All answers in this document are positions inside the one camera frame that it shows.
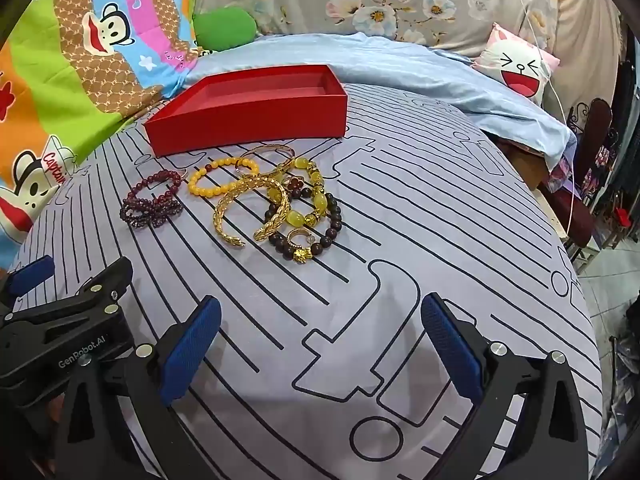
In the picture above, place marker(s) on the pink cartoon face cushion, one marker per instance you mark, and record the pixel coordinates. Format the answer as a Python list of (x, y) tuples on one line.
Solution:
[(520, 67)]

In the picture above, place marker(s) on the light blue quilt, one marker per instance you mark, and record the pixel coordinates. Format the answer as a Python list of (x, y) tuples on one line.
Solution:
[(400, 70)]

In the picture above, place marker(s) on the red cardboard box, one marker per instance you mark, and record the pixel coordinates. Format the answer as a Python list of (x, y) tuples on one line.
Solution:
[(240, 110)]

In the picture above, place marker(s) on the cartoon monkey blanket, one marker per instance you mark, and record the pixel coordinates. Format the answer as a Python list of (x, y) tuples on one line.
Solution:
[(75, 60)]

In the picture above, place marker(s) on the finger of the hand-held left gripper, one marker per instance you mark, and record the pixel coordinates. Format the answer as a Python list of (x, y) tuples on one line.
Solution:
[(31, 273), (102, 285)]

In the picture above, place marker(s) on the thin gold bangle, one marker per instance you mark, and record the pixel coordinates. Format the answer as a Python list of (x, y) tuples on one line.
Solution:
[(265, 149)]

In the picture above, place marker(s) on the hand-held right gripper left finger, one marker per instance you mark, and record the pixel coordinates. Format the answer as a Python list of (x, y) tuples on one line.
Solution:
[(192, 350)]

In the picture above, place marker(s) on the dark red metal chair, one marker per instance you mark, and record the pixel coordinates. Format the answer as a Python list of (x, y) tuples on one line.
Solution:
[(597, 130)]

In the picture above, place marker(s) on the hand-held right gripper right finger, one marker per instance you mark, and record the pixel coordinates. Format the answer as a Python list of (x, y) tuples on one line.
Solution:
[(450, 355)]

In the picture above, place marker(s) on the green pillow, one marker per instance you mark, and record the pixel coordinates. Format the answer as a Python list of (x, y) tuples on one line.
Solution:
[(222, 27)]

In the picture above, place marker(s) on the beige curtain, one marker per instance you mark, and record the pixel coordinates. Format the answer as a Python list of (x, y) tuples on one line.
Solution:
[(585, 20)]

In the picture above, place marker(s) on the striped grey bedsheet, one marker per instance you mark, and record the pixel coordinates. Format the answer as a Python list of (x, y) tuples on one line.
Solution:
[(400, 220)]

